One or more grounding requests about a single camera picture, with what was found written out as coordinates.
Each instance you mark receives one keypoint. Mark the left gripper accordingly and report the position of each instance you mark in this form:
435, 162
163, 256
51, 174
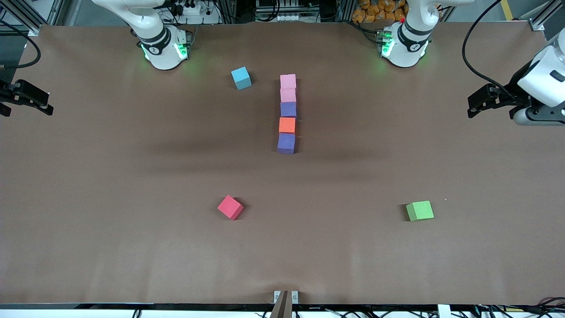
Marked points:
513, 91

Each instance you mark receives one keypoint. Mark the pink foam block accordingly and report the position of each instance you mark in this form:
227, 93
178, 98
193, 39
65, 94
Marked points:
288, 81
288, 95

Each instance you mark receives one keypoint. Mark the purple foam block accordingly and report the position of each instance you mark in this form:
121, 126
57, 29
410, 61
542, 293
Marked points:
286, 143
288, 109

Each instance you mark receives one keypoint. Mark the orange foam block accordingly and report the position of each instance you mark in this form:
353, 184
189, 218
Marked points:
287, 125

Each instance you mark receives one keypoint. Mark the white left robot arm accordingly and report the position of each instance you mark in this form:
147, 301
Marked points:
408, 48

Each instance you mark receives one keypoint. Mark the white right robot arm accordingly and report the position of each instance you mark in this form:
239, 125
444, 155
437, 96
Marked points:
161, 53

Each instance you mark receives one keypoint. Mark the green foam block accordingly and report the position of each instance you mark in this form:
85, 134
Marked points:
419, 210

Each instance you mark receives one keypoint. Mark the bag of orange fruit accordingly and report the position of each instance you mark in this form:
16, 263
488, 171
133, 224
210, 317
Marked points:
375, 11

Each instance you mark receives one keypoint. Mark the paper table cover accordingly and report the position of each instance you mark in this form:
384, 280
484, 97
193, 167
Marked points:
132, 247

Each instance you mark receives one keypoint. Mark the white power strip with plugs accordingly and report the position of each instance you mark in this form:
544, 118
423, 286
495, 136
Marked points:
192, 9

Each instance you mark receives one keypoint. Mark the cyan foam block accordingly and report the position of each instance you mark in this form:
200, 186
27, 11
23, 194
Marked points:
241, 77

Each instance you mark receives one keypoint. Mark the red foam block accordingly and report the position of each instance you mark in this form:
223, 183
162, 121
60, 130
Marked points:
230, 207

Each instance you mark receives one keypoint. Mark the white multi-socket strip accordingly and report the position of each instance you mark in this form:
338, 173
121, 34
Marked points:
282, 17

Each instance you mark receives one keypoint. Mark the aluminium frame post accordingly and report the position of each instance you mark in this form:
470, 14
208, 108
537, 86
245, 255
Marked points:
26, 15
547, 15

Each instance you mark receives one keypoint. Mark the white table edge bracket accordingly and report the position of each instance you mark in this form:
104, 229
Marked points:
444, 311

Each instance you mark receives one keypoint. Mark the metal camera stand bracket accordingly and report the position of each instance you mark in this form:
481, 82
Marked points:
277, 297

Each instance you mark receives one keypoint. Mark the brown camera stand pole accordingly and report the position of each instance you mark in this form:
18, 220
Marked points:
282, 307

